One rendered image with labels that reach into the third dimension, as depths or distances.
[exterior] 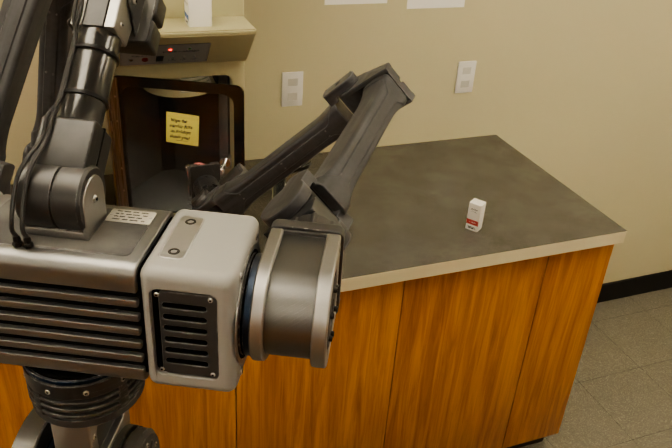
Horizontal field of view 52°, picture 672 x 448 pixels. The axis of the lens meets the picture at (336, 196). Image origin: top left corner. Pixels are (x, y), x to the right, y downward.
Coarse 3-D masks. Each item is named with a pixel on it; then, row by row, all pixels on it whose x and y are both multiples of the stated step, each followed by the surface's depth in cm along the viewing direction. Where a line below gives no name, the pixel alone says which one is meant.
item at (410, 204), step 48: (432, 144) 244; (480, 144) 246; (384, 192) 210; (432, 192) 212; (480, 192) 214; (528, 192) 216; (384, 240) 186; (432, 240) 187; (480, 240) 189; (528, 240) 190; (576, 240) 193
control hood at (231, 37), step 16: (240, 16) 160; (160, 32) 145; (176, 32) 146; (192, 32) 147; (208, 32) 148; (224, 32) 149; (240, 32) 151; (224, 48) 156; (240, 48) 157; (160, 64) 156
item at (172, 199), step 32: (128, 96) 157; (160, 96) 157; (192, 96) 156; (224, 96) 155; (128, 128) 161; (160, 128) 160; (224, 128) 159; (128, 160) 165; (160, 160) 164; (192, 160) 164; (128, 192) 169; (160, 192) 168
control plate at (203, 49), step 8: (160, 48) 149; (168, 48) 150; (176, 48) 151; (184, 48) 152; (192, 48) 152; (200, 48) 153; (208, 48) 154; (120, 56) 149; (128, 56) 150; (136, 56) 151; (144, 56) 151; (152, 56) 152; (168, 56) 154; (176, 56) 154; (192, 56) 156; (200, 56) 157; (120, 64) 152; (128, 64) 153; (136, 64) 154; (144, 64) 155
